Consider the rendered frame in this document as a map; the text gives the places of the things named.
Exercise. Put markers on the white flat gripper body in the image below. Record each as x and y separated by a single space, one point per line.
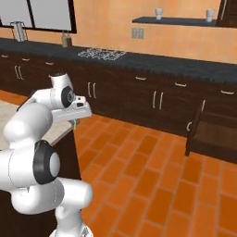
71 113

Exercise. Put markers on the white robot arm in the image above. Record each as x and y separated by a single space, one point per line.
37 182

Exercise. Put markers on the pale green glass cup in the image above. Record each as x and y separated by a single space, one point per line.
75 125

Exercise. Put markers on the white cup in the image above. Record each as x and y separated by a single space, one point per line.
158 14
210 15

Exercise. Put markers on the dark wooden open drawer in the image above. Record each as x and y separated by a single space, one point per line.
216 135

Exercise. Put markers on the dark lower cupboard run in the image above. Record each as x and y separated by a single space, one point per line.
129 92

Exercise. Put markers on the olive green bottle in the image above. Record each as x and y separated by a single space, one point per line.
64 40

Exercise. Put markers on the black framed window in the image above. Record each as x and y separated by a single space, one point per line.
46 14

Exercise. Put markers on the grey wall socket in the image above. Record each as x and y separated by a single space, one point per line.
137 33

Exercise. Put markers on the dark wall shelf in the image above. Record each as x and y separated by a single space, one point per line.
172 21

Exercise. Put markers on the dark upper wall cupboard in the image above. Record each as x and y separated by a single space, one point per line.
230 14

